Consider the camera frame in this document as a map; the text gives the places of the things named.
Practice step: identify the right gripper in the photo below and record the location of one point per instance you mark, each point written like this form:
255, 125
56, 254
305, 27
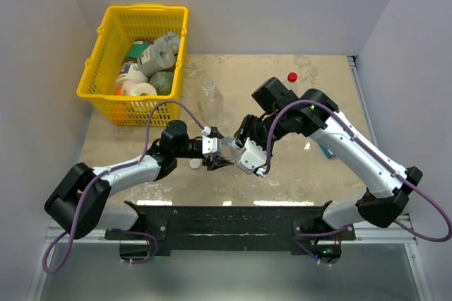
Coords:
247, 129

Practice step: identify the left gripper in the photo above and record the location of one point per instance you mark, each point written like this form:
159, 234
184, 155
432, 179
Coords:
215, 162

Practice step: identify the clear labelled bottle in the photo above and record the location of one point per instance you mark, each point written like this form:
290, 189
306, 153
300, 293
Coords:
229, 149

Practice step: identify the white bottle cap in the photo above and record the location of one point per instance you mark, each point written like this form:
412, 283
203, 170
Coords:
195, 163

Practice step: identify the clear bottle with red ring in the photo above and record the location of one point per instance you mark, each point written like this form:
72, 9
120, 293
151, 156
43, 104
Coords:
294, 87

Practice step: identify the red bottle cap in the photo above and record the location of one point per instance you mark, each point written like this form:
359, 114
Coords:
292, 77

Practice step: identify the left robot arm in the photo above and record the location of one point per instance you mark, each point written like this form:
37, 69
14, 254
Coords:
80, 198

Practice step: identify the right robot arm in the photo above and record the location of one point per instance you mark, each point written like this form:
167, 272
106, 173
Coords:
316, 116

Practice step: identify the blue white toothpaste box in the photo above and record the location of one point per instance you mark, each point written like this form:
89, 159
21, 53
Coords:
328, 153

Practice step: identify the green round fruit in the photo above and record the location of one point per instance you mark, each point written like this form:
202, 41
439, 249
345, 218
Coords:
162, 82

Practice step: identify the white tape roll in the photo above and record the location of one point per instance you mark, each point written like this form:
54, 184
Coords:
133, 88

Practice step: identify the grey paper roll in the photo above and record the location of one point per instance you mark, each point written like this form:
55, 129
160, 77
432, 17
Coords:
160, 55

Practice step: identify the cream labelled container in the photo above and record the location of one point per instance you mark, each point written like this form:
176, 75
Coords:
130, 72

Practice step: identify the green box in basket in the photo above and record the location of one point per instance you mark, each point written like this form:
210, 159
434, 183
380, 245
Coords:
136, 49

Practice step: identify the yellow plastic basket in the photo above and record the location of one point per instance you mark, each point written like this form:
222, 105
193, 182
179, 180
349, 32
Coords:
120, 27

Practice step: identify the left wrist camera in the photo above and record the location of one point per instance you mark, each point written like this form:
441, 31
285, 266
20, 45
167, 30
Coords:
211, 146

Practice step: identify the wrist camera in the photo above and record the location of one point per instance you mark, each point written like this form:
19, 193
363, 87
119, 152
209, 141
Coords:
211, 146
252, 159

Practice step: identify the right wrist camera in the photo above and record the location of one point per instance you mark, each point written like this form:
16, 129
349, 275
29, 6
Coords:
252, 159

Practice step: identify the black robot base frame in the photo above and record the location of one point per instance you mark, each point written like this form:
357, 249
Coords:
164, 229

